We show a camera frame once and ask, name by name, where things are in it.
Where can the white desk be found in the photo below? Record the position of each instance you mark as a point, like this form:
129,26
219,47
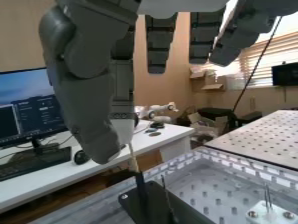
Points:
66,180

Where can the thin stick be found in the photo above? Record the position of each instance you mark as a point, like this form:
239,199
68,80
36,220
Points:
131,158

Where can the black screen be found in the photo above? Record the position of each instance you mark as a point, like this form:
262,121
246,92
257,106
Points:
286,74

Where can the black mouse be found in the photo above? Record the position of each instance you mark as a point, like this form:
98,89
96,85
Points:
81,157

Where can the black keyboard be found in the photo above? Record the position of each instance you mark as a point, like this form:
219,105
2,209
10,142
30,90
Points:
34,163

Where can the computer monitor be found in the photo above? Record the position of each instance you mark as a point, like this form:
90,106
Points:
26,106

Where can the cardboard box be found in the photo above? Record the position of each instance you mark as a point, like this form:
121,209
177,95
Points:
206,80
207,122

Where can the small white jointed device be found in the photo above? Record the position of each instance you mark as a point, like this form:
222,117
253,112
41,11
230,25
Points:
154,109

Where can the clear box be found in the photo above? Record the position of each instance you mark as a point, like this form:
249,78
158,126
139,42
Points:
247,166

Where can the black plate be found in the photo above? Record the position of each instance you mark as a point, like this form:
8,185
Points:
186,210

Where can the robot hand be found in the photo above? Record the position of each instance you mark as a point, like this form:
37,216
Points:
84,83

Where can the white square block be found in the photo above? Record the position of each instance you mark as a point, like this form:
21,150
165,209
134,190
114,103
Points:
270,217

